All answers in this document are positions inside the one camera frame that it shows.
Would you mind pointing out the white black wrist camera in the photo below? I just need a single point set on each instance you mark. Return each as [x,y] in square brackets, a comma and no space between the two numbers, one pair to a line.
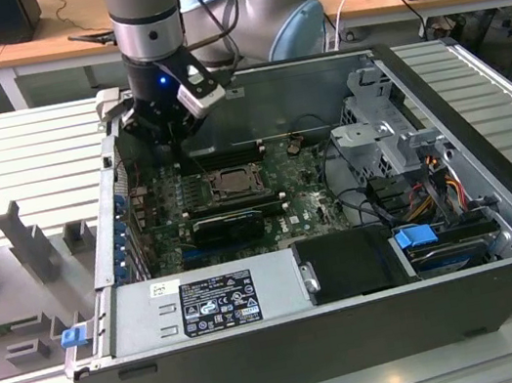
[202,97]

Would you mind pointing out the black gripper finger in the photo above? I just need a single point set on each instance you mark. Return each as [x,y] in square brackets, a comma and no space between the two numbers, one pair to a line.
[194,124]
[134,121]

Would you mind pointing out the grey parts rack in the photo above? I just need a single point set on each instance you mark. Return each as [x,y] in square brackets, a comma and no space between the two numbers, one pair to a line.
[34,310]

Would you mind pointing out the coin battery holder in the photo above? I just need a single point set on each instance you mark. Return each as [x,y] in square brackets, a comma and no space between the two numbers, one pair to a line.
[293,146]

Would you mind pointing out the black RAM slot bank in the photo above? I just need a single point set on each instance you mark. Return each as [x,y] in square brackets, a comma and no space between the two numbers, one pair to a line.
[233,204]
[230,155]

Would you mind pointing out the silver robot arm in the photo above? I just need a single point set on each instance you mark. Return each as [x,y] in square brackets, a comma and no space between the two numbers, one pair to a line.
[143,3]

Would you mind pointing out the grey case release latch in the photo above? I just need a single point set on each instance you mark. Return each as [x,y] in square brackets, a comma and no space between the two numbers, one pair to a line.
[107,103]

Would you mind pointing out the silver power supply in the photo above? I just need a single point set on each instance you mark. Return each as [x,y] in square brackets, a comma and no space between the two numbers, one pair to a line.
[135,322]

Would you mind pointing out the silver drive cage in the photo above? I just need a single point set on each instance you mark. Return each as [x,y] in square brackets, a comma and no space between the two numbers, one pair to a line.
[361,138]

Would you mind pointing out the black PC case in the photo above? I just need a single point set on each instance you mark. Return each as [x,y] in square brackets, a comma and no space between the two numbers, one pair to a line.
[267,368]

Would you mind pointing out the black plastic shroud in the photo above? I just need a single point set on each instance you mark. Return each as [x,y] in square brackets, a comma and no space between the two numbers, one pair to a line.
[348,264]

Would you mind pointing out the blue latch clip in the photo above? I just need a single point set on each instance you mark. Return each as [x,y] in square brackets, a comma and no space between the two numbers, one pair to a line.
[72,338]

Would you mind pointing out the CPU socket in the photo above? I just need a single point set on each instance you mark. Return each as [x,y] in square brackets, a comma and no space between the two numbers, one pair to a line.
[213,194]

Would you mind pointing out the green motherboard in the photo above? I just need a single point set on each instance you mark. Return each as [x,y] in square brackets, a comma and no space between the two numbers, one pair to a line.
[299,213]

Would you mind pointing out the black graphics card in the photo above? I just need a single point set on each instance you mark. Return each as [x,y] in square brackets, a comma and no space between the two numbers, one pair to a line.
[228,228]

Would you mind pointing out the hard disk blue carrier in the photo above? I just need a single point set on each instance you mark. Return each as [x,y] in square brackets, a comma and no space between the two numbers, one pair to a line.
[415,239]

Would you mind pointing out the blue slot retainer strip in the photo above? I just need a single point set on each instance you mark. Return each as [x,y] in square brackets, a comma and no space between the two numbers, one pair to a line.
[121,235]

